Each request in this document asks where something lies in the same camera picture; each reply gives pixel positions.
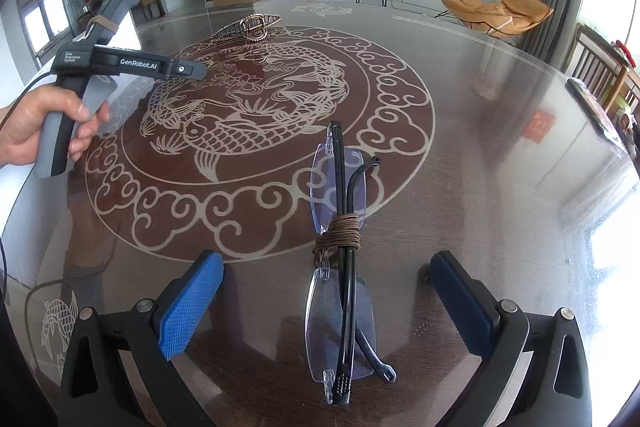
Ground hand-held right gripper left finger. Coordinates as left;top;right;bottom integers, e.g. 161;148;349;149
59;251;224;427

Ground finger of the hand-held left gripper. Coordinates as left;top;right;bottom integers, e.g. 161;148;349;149
172;59;208;80

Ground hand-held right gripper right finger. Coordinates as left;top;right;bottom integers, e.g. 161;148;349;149
428;251;595;427

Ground rimless glasses with black arms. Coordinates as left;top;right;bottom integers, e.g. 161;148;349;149
304;121;398;407

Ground brown patterned glass desktop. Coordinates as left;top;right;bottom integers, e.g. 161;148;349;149
0;0;640;427

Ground person's left hand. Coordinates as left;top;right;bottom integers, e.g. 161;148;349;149
0;84;112;168

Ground small metal hair claw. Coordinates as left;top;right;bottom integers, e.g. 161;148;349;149
210;13;282;44

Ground dark glossy bag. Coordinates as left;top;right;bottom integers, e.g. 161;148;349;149
565;77;626;152

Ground wooden dining chair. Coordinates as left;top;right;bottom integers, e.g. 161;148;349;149
570;24;640;118

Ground orange lounge chair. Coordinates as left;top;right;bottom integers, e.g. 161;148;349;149
439;0;555;40

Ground black cable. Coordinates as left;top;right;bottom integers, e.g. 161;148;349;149
0;72;56;130

